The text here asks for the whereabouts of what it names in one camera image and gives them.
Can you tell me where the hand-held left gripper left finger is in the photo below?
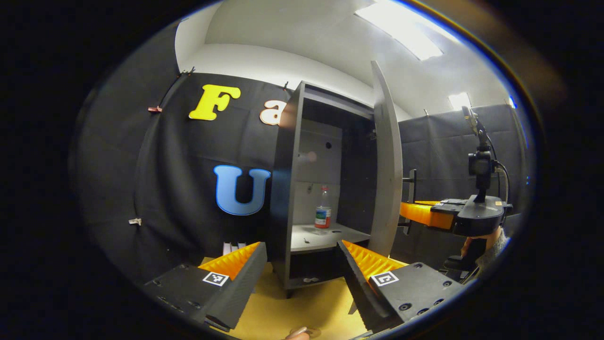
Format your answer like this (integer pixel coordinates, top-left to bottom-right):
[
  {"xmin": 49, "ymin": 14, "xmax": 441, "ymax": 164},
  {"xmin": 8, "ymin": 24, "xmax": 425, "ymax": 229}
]
[{"xmin": 142, "ymin": 242, "xmax": 268, "ymax": 332}]

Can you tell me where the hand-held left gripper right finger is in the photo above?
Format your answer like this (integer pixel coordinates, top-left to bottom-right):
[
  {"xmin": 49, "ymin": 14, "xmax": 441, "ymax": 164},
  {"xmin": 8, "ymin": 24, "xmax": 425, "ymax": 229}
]
[{"xmin": 336, "ymin": 240, "xmax": 465, "ymax": 334}]

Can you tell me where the beige cabinet door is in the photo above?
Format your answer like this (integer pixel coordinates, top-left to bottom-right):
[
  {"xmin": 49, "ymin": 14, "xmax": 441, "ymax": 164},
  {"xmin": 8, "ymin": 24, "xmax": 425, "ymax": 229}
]
[{"xmin": 368, "ymin": 60, "xmax": 404, "ymax": 258}]

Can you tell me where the clear plastic bottle red ring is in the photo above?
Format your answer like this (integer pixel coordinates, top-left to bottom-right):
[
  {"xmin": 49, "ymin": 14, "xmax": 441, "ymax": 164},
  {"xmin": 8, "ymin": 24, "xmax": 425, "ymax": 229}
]
[{"xmin": 315, "ymin": 186, "xmax": 332, "ymax": 230}]

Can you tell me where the dark grey cabinet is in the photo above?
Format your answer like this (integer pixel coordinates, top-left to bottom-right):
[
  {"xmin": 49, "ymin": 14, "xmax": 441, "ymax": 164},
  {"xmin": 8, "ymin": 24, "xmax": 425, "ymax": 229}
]
[{"xmin": 271, "ymin": 80, "xmax": 378, "ymax": 298}]

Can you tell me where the small ceiling light panel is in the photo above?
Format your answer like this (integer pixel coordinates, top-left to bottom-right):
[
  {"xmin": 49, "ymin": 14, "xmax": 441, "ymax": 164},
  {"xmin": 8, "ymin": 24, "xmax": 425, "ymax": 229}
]
[{"xmin": 447, "ymin": 92, "xmax": 472, "ymax": 111}]

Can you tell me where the large ceiling light panel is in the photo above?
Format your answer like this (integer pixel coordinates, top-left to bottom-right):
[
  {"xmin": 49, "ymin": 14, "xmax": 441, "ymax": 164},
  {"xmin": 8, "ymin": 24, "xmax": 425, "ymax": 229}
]
[{"xmin": 355, "ymin": 0, "xmax": 461, "ymax": 61}]

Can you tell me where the black door handle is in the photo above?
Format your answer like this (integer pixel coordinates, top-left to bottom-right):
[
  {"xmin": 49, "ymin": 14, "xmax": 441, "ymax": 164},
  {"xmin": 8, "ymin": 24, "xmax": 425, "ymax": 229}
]
[{"xmin": 401, "ymin": 169, "xmax": 418, "ymax": 235}]

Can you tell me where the black cable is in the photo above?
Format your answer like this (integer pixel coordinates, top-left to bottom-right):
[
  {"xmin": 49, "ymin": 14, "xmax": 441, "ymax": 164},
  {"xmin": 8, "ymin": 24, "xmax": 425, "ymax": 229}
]
[{"xmin": 495, "ymin": 160, "xmax": 511, "ymax": 204}]

